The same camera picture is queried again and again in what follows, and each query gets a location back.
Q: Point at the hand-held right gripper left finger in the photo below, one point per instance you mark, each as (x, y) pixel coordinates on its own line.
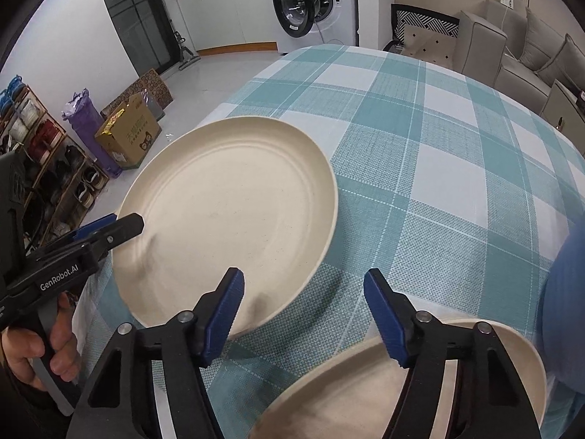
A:
(221, 320)

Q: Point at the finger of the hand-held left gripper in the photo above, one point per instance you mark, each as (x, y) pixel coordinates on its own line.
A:
(93, 227)
(121, 231)

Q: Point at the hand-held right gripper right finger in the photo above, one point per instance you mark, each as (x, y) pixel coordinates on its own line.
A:
(388, 324)

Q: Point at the cream round plate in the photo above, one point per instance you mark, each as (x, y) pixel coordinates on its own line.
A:
(228, 201)
(342, 398)

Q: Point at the person's left hand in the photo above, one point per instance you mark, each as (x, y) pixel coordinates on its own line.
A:
(23, 356)

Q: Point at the wooden shoe rack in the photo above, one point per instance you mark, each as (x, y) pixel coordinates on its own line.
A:
(45, 155)

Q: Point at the yellow cardboard box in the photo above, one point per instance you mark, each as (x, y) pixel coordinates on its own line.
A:
(130, 137)

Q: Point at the purple bag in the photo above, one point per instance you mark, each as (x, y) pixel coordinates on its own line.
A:
(89, 128)

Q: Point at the brown patterned box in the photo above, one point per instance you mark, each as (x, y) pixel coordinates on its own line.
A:
(155, 84)

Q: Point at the teal checked tablecloth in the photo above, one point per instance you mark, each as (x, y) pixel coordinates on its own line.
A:
(434, 169)

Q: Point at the upright floor cleaner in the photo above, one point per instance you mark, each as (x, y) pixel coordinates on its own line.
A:
(185, 57)

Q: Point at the dark glass door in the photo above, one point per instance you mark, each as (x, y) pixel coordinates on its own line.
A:
(132, 18)

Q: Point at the white kitchen base cabinet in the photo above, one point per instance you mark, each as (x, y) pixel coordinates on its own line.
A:
(228, 13)

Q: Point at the patterned black white cushion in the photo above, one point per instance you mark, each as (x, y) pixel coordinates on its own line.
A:
(429, 36)

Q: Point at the grey sofa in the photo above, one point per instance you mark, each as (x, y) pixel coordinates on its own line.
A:
(484, 41)

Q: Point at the grey sofa cushion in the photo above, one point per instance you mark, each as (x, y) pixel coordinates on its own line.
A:
(564, 66)
(541, 36)

